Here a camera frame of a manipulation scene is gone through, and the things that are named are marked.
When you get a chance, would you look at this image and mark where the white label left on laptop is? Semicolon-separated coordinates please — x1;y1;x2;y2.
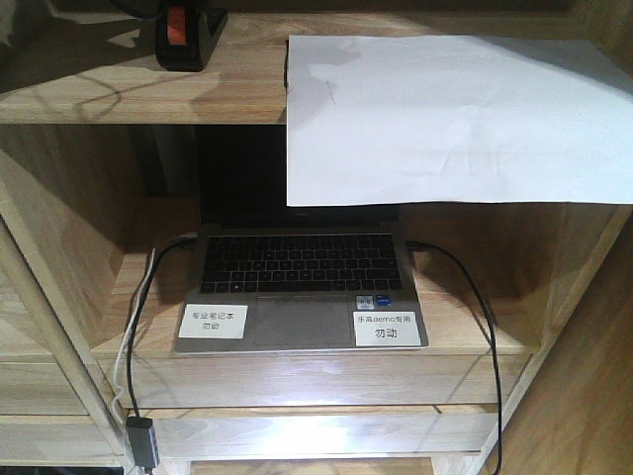
178;304;248;339

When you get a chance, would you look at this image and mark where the black cable of laptop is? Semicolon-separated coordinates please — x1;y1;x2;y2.
406;240;505;475
126;237;198;420

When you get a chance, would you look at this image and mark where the grey open laptop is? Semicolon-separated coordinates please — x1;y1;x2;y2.
174;125;428;353

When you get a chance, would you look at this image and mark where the white label right on laptop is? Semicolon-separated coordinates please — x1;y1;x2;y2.
353;311;426;347

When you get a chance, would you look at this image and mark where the white cable left of laptop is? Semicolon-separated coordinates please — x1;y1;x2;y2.
111;245;158;475

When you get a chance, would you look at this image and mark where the black cable right of laptop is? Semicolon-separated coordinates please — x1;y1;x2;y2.
406;240;505;475

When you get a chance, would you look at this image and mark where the grey usb hub adapter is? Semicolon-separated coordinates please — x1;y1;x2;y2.
126;416;159;474

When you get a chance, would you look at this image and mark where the black stapler with orange tab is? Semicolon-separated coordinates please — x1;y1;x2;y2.
154;1;227;72

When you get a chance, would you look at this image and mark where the white paper sheet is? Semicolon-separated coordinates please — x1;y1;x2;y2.
286;36;632;207

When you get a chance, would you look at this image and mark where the light wooden shelf unit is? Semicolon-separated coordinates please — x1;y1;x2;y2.
1;1;632;474

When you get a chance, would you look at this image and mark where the white label on laptop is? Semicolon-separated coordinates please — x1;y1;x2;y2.
178;304;248;339
353;311;426;347

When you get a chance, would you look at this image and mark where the black cable left of laptop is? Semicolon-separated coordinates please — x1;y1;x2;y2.
126;237;198;420

